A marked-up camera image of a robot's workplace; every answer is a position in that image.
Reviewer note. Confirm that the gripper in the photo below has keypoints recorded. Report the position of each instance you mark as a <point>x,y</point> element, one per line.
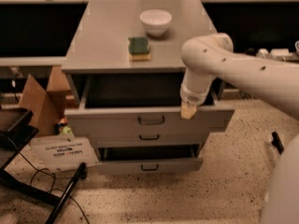
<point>192,97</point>

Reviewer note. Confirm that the grey top drawer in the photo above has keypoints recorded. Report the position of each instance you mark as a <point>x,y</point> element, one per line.
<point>140,103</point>

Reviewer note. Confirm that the grey drawer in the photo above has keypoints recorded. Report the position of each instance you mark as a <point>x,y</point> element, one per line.
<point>140,103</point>
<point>146,160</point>
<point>162,137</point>

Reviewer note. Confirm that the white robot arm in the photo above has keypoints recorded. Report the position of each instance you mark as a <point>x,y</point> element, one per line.
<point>276,83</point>

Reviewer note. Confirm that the grey drawer cabinet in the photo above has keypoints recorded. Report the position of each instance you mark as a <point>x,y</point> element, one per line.
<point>125,70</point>

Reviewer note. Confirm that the grey bottom drawer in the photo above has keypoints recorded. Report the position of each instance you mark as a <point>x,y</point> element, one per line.
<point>146,160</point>

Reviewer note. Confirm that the grey middle drawer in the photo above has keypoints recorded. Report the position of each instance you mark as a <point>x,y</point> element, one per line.
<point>162,137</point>

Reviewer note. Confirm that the green and yellow sponge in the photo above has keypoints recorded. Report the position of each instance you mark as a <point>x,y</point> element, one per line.
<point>138,48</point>

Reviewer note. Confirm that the black stand leg right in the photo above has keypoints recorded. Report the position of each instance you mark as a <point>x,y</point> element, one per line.
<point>276,142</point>

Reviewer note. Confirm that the white ceramic bowl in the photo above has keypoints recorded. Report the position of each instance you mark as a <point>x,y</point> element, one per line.
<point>155,21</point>

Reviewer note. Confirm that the brown cardboard box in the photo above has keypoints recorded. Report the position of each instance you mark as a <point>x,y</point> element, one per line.
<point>48,105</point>

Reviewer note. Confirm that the white box flap with print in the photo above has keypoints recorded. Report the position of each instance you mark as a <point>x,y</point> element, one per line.
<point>64,152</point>

